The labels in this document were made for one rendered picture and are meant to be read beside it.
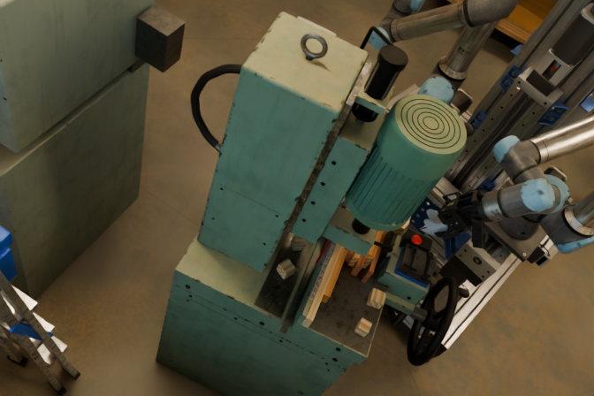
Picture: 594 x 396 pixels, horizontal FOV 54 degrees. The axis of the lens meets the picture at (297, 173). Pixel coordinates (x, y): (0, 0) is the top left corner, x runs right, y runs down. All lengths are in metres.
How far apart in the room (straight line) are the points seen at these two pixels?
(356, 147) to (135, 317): 1.48
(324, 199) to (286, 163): 0.16
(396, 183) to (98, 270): 1.60
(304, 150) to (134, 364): 1.41
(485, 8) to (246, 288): 1.09
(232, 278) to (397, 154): 0.70
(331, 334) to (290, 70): 0.74
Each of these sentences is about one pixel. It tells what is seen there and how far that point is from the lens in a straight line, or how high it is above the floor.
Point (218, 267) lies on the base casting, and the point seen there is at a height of 0.80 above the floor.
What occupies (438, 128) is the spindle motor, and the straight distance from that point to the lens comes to 1.26.
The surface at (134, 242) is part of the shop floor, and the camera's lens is 2.64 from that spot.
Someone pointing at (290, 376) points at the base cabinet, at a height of 0.48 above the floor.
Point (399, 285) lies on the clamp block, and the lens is 1.70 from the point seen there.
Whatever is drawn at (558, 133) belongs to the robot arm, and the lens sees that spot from 1.67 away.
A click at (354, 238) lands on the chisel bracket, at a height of 1.06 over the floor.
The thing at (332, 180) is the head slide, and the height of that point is 1.28.
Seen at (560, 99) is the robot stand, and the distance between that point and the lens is 2.08.
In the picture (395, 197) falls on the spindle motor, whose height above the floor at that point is 1.33.
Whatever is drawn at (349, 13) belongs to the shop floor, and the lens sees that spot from 4.07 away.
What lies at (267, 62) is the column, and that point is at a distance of 1.20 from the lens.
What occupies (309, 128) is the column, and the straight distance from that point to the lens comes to 1.21.
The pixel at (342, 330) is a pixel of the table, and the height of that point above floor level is 0.90.
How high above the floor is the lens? 2.32
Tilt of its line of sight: 51 degrees down
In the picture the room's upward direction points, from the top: 24 degrees clockwise
